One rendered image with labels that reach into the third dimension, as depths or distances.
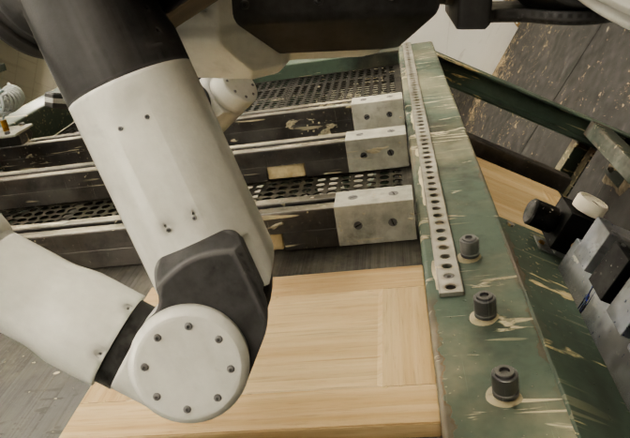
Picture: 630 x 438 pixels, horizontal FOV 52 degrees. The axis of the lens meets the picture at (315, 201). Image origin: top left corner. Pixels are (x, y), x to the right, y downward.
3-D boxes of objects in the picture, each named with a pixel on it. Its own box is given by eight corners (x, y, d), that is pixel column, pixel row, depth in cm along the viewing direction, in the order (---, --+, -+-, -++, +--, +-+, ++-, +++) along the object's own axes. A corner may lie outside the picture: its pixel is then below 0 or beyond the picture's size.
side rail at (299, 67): (401, 81, 224) (398, 50, 220) (108, 118, 241) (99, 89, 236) (400, 75, 232) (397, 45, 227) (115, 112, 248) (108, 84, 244)
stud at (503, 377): (521, 404, 59) (520, 378, 58) (494, 405, 59) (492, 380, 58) (517, 385, 61) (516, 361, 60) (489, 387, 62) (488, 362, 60)
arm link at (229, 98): (166, 150, 90) (226, 149, 99) (208, 105, 84) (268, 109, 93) (138, 84, 93) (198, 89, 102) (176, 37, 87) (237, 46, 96)
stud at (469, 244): (481, 260, 84) (479, 240, 82) (461, 262, 84) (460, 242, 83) (478, 251, 86) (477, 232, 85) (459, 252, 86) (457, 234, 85)
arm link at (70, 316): (3, 296, 52) (214, 406, 53) (-68, 336, 42) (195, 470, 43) (64, 182, 51) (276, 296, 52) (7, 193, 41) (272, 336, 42)
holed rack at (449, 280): (464, 295, 77) (464, 291, 77) (439, 297, 77) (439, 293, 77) (411, 43, 227) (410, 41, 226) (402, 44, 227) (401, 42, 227)
